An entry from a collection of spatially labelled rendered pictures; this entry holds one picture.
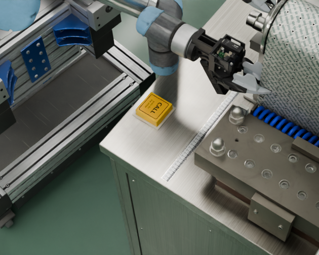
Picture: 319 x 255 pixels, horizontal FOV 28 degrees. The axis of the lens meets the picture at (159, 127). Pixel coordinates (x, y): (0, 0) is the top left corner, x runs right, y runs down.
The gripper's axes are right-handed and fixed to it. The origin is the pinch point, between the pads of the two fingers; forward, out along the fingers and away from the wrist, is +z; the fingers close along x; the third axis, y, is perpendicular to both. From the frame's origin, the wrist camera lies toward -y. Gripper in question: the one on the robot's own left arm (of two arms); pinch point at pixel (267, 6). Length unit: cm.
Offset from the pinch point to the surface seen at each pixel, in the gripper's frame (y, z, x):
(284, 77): -0.9, 13.7, -7.6
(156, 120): -36.7, 9.1, -20.3
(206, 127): -31.5, 19.1, -13.4
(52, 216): -137, 33, -35
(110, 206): -127, 46, -18
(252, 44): -12.1, 7.3, -0.3
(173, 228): -49, 37, -33
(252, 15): -7.6, 1.3, 1.5
